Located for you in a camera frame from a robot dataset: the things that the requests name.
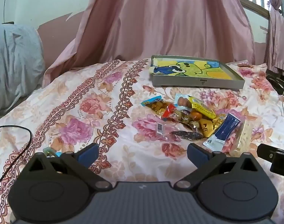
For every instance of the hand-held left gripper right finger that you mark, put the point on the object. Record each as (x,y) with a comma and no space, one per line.
(197,154)

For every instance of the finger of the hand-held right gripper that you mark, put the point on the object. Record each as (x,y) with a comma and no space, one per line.
(265,152)

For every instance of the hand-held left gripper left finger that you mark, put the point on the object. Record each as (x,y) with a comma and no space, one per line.
(87,153)

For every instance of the clear packet of dark fruit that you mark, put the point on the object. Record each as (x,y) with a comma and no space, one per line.
(186,135)

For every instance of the rice cracker bar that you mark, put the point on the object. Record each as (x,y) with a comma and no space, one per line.
(244,135)

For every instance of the small orange fruit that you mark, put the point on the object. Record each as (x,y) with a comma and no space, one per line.
(196,116)

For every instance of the blue and white snack packet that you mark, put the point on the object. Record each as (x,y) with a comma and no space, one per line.
(225,127)

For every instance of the red-topped nugget snack packet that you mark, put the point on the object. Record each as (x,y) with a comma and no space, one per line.
(169,112)

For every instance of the light blue snack packet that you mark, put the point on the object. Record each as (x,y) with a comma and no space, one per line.
(182,100)

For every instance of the blue-topped brown snack packet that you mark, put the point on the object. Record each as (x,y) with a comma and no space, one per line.
(156,106)

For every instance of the grey box with cartoon lining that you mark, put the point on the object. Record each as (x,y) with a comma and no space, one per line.
(190,83)

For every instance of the square yellow snack packet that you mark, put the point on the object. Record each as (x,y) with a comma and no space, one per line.
(206,127)

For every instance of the floral bedsheet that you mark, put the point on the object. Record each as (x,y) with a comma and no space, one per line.
(86,121)

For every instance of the small teal plastic object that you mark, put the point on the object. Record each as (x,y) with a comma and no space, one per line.
(51,152)

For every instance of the long yellow snack packet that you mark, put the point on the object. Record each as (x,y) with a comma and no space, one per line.
(203,109)

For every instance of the narrow pink curtain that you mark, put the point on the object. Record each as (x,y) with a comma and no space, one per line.
(277,39)

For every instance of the grey pillow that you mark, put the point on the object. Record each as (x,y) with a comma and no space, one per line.
(13,63)

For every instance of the large pink curtain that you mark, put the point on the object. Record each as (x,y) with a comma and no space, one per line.
(156,28)

